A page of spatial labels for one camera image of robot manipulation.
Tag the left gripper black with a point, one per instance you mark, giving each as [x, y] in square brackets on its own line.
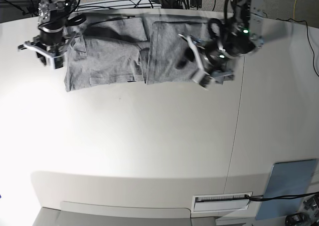
[216, 53]

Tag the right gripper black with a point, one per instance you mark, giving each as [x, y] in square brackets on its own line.
[51, 43]

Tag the grey T-shirt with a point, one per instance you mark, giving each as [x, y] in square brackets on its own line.
[146, 48]

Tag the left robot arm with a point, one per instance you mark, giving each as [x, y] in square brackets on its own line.
[237, 34]

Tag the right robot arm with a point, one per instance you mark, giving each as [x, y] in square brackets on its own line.
[59, 10]

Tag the blue-grey flat panel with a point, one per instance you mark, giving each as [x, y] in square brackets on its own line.
[286, 178]

